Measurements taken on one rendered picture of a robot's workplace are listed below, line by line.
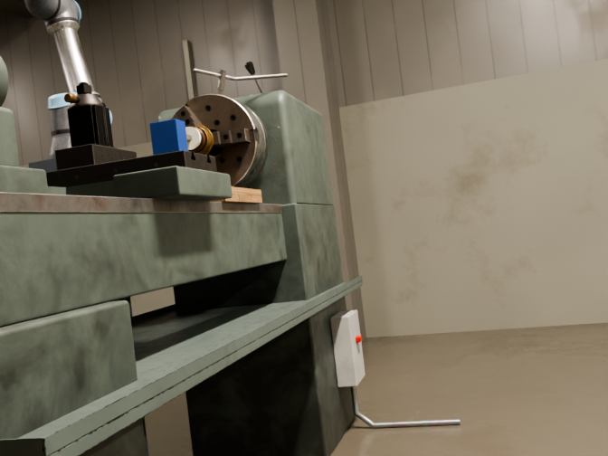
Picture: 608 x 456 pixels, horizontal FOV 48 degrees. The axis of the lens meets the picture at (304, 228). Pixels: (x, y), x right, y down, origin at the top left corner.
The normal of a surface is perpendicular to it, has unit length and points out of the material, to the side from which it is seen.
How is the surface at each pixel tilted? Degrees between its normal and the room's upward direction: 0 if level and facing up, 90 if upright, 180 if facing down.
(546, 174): 90
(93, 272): 90
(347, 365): 90
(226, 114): 90
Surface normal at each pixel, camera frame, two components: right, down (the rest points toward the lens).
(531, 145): -0.33, 0.03
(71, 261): 0.96, -0.11
